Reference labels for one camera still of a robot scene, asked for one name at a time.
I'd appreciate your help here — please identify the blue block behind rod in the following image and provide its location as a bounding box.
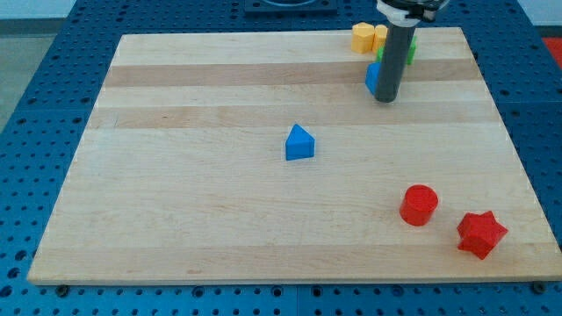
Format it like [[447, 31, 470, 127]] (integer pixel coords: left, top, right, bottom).
[[364, 62, 381, 95]]

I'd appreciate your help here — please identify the yellow hexagon block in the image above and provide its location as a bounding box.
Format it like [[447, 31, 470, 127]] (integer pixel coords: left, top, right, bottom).
[[350, 22, 375, 54]]

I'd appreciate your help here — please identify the dark blue square fixture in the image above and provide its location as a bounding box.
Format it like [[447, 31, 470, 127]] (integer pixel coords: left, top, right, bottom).
[[242, 0, 338, 14]]

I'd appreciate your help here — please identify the blue triangular block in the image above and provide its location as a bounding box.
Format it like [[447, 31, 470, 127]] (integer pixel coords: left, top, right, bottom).
[[285, 124, 315, 161]]

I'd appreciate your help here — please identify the light wooden board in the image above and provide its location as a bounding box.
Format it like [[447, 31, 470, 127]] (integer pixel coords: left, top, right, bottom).
[[27, 27, 561, 285]]

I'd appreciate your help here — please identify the red star block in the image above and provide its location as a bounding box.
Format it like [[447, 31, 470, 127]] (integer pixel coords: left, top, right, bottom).
[[457, 211, 508, 260]]

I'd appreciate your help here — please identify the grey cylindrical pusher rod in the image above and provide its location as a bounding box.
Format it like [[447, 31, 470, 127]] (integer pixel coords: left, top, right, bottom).
[[375, 24, 415, 103]]

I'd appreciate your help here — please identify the red cylinder block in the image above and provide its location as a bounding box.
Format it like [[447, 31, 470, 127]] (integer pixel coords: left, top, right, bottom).
[[400, 184, 439, 226]]

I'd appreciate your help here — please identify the green block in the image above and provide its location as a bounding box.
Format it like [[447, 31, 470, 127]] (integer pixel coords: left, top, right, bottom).
[[376, 36, 417, 65]]

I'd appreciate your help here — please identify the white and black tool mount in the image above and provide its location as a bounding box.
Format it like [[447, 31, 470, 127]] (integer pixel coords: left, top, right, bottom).
[[376, 0, 450, 27]]

